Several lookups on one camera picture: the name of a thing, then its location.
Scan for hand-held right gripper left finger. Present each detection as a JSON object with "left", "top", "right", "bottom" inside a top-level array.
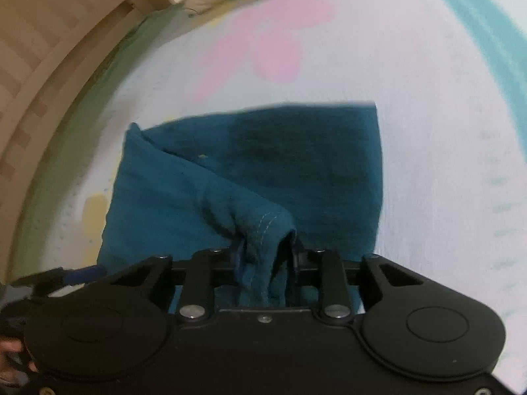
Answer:
[{"left": 109, "top": 249, "right": 243, "bottom": 322}]

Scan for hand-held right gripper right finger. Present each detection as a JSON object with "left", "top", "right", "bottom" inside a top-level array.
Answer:
[{"left": 290, "top": 249, "right": 425, "bottom": 322}]

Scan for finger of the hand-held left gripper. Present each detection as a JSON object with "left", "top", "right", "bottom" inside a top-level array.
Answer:
[{"left": 10, "top": 266, "right": 108, "bottom": 298}]

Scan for teal pants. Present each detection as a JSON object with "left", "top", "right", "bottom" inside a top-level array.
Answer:
[{"left": 97, "top": 103, "right": 384, "bottom": 309}]

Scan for person's left hand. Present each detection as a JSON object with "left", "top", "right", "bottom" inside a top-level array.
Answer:
[{"left": 0, "top": 336, "right": 39, "bottom": 387}]

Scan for pastel printed bed sheet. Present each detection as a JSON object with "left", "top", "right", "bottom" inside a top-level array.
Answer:
[{"left": 16, "top": 0, "right": 527, "bottom": 393}]

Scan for wooden bed headboard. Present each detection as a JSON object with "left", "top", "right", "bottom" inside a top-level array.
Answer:
[{"left": 0, "top": 0, "right": 192, "bottom": 286}]

